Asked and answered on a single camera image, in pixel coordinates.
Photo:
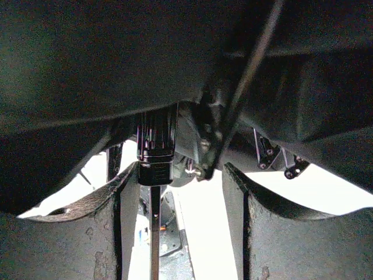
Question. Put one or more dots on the pink and black folding umbrella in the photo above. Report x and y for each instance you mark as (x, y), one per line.
(180, 88)

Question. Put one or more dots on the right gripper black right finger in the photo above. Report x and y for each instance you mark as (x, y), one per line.
(275, 238)

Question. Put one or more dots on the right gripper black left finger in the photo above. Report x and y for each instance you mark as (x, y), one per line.
(91, 238)

